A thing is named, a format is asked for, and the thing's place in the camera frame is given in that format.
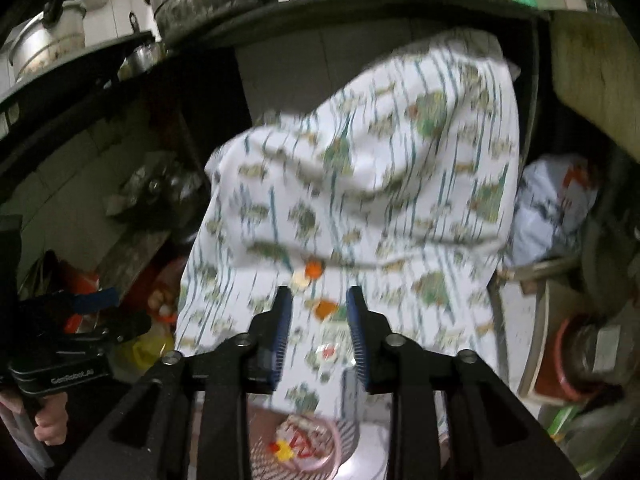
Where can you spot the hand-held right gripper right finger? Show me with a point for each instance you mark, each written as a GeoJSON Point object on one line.
{"type": "Point", "coordinates": [357, 340]}

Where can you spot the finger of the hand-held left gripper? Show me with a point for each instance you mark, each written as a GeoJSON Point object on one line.
{"type": "Point", "coordinates": [125, 326]}
{"type": "Point", "coordinates": [95, 300]}

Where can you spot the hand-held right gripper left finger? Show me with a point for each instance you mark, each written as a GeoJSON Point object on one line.
{"type": "Point", "coordinates": [282, 330]}

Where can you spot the pink plastic basket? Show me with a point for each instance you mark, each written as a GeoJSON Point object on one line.
{"type": "Point", "coordinates": [346, 435]}

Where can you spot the red white snack wrapper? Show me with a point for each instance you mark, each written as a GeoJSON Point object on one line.
{"type": "Point", "coordinates": [306, 439]}

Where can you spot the yellow snack wrapper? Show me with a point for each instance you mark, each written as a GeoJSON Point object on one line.
{"type": "Point", "coordinates": [282, 452]}

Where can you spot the person's left hand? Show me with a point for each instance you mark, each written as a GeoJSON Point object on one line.
{"type": "Point", "coordinates": [52, 422]}

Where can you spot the yellow plastic bag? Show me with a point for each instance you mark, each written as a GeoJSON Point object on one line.
{"type": "Point", "coordinates": [150, 351]}

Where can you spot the red plastic bucket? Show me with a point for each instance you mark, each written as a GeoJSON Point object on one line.
{"type": "Point", "coordinates": [165, 272]}

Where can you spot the crumpled grey plastic bag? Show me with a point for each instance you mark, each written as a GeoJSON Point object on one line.
{"type": "Point", "coordinates": [145, 185]}

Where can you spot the white animal print cloth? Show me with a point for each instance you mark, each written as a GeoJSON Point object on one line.
{"type": "Point", "coordinates": [375, 160]}

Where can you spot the red plastic basin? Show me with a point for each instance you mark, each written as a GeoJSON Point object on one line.
{"type": "Point", "coordinates": [554, 380]}

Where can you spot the white plastic bag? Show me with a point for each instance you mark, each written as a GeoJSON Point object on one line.
{"type": "Point", "coordinates": [545, 210]}

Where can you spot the small metal pot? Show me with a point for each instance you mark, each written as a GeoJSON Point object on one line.
{"type": "Point", "coordinates": [141, 59]}

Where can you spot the metal pressure cooker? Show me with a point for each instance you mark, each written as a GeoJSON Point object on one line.
{"type": "Point", "coordinates": [45, 45]}

